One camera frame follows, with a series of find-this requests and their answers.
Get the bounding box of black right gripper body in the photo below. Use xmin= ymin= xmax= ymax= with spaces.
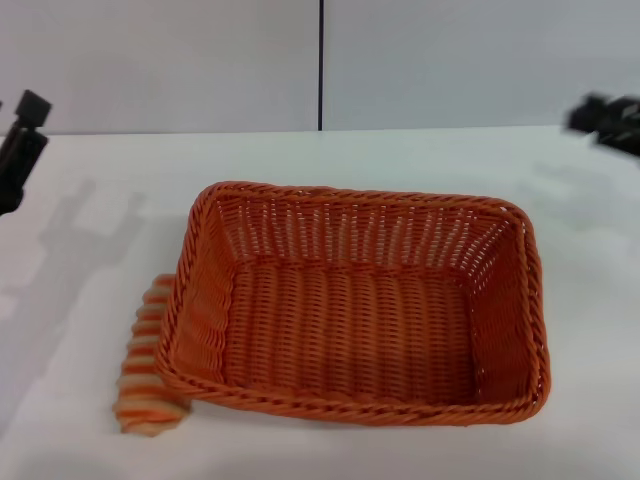
xmin=607 ymin=97 xmax=640 ymax=132

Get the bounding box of orange cream striped bread roll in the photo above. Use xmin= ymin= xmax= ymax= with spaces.
xmin=113 ymin=273 xmax=194 ymax=439

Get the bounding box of orange woven plastic basket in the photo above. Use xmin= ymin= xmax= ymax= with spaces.
xmin=154 ymin=180 xmax=554 ymax=429

